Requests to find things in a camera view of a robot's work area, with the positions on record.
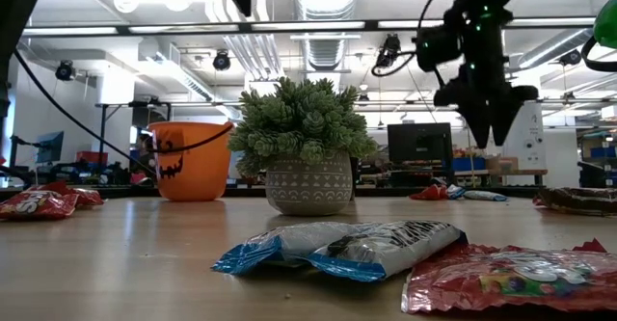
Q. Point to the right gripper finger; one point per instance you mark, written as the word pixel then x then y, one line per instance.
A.
pixel 474 114
pixel 503 114

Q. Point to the red Skittles candy packet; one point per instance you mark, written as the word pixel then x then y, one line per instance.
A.
pixel 506 282
pixel 537 200
pixel 34 205
pixel 84 196
pixel 429 194

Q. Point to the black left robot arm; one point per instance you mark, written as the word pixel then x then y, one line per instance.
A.
pixel 14 3

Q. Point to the white pillar cabinet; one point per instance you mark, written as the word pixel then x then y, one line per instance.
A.
pixel 525 157

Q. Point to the cardboard box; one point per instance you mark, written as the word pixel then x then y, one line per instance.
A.
pixel 501 163

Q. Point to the blue storage bin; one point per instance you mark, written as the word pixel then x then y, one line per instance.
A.
pixel 465 163

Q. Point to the wooden background table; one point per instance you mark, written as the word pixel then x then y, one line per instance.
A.
pixel 511 172

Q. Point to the black computer monitor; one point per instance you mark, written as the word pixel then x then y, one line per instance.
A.
pixel 419 142

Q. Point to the blue white Hershey's bar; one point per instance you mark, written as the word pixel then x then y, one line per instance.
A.
pixel 484 196
pixel 395 253
pixel 454 192
pixel 289 244

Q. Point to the black office chair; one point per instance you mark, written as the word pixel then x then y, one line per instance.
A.
pixel 590 174

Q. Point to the brown Snickers bar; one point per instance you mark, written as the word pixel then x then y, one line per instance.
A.
pixel 578 201

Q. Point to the green plastic bucket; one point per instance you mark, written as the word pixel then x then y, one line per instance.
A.
pixel 608 24

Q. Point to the artificial succulent in grey pot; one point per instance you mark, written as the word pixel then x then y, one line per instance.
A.
pixel 299 118

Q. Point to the orange pumpkin face bucket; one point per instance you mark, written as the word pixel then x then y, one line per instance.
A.
pixel 197 171

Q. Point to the red storage bin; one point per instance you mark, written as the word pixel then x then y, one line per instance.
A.
pixel 91 157

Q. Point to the blue-lit monitor screen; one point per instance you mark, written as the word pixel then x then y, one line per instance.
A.
pixel 50 146

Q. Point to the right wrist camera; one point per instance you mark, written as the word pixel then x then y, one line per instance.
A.
pixel 436 46

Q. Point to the black ceiling-mounted camera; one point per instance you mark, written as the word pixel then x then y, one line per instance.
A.
pixel 222 61
pixel 65 70
pixel 388 51
pixel 571 57

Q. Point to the black metal stand frame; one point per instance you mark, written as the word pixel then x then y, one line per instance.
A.
pixel 102 138

